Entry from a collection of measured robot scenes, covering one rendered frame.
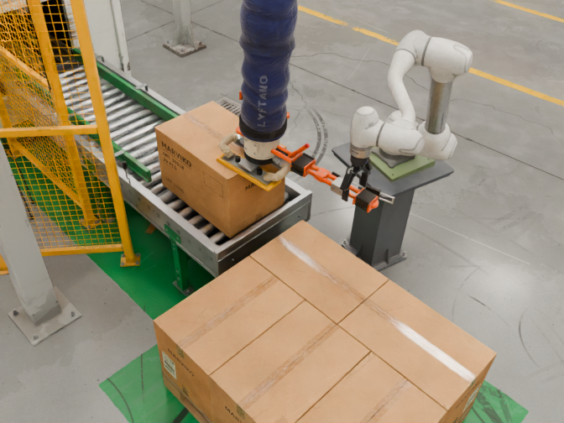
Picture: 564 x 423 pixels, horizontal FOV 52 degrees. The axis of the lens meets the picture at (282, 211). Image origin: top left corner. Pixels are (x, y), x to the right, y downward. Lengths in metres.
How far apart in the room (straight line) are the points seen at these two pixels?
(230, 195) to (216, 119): 0.53
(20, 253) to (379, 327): 1.80
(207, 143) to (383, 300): 1.18
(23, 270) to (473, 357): 2.23
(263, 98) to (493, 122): 3.10
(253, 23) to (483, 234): 2.39
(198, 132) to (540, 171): 2.82
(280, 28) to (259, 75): 0.24
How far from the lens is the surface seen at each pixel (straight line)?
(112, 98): 4.28
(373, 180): 3.19
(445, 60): 2.69
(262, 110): 2.60
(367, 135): 2.33
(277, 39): 2.42
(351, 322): 2.76
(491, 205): 4.44
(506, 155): 4.98
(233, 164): 2.86
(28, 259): 3.25
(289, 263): 2.96
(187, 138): 3.10
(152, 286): 3.62
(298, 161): 2.70
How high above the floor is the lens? 2.72
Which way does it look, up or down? 42 degrees down
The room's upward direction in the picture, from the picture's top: 3 degrees clockwise
